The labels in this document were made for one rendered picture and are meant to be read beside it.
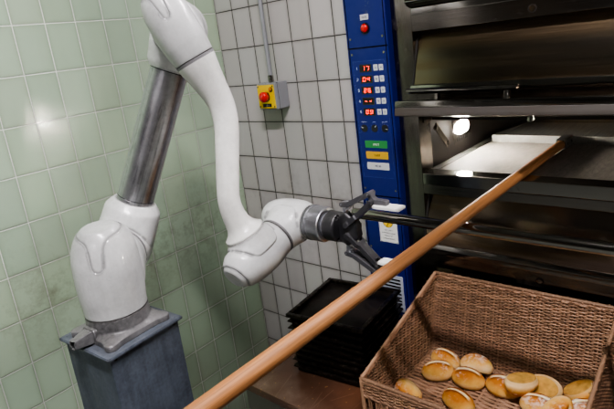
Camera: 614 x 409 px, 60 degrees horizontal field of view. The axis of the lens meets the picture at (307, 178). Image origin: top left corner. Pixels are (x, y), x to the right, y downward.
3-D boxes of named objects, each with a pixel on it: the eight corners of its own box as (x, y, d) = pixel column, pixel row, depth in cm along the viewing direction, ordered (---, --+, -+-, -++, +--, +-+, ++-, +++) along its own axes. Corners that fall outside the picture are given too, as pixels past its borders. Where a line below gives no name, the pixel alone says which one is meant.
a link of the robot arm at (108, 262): (74, 328, 125) (51, 242, 120) (93, 294, 143) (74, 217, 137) (143, 316, 127) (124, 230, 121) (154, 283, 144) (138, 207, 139)
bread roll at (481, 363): (494, 374, 162) (495, 356, 163) (491, 375, 156) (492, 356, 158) (461, 368, 167) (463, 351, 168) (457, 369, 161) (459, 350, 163)
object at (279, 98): (271, 107, 210) (268, 81, 208) (290, 106, 203) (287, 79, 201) (259, 110, 205) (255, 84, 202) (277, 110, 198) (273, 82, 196)
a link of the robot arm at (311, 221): (325, 232, 139) (343, 235, 135) (302, 245, 132) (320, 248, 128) (321, 199, 137) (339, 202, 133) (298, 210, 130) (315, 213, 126)
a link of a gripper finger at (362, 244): (345, 232, 125) (343, 235, 126) (377, 267, 121) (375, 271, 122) (354, 226, 128) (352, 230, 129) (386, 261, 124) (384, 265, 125)
